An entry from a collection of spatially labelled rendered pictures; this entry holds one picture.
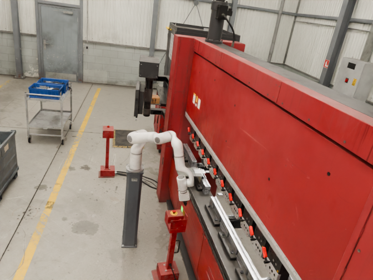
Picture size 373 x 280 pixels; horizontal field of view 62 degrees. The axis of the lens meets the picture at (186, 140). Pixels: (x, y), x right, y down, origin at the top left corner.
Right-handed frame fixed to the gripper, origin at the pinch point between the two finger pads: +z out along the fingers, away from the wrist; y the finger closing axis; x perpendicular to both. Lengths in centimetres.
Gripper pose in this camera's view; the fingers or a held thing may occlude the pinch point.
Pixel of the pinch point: (185, 203)
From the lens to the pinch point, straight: 305.9
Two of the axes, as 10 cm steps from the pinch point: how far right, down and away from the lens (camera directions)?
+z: 1.2, 8.6, 4.9
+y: 9.9, -1.1, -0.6
